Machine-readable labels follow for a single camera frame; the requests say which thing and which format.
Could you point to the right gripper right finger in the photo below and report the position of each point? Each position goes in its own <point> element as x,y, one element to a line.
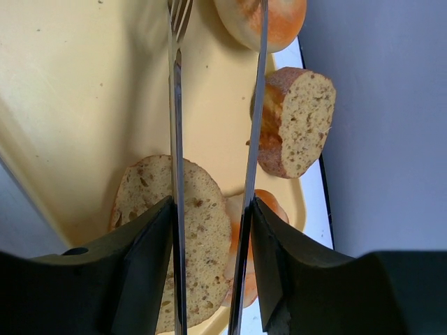
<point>307,288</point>

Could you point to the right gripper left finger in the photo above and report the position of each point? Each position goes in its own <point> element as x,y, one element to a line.
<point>112,285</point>

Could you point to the glazed ring donut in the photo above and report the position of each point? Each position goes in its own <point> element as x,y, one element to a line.
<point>242,19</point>

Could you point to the metal tongs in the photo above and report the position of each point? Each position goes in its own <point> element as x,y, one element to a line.
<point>178,18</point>

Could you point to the front bread slice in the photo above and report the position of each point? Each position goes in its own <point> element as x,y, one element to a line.
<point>206,223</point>

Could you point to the bread slice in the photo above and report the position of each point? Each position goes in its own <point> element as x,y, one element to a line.
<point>206,223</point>
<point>298,106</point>

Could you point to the back bread slice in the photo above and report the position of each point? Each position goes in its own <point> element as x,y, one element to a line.
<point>298,106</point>

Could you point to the yellow plastic tray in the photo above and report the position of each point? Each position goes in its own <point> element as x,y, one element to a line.
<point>85,94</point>

